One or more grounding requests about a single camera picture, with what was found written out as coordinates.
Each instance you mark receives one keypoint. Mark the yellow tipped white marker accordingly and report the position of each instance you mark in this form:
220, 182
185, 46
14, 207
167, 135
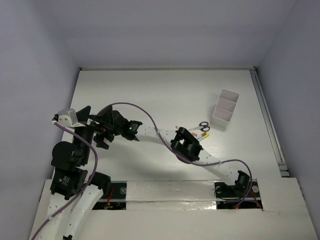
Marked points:
204, 137

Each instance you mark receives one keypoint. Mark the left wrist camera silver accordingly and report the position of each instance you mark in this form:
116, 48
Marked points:
67, 118

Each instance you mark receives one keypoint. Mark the pink tipped white marker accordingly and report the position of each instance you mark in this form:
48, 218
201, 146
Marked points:
193, 133

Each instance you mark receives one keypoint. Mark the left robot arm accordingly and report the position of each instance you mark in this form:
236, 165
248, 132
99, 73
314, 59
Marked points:
74, 192

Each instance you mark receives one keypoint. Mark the white front platform board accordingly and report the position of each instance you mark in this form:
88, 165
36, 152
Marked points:
188, 210

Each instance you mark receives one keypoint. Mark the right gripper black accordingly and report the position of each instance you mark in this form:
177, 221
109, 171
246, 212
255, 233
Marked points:
100, 139

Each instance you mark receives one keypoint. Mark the black handled scissors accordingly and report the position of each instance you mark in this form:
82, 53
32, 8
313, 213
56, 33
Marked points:
202, 126

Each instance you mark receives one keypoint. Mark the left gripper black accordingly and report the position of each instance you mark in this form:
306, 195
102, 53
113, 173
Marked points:
83, 124

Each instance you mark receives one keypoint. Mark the brown tipped white marker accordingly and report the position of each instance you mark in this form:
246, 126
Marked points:
201, 135

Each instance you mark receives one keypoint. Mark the right side aluminium rail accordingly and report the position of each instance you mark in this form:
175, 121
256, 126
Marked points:
282, 165

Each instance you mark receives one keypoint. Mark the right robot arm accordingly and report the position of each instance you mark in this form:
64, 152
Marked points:
186, 147

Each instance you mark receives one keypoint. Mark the white compartment pen holder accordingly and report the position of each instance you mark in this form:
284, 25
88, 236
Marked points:
224, 108

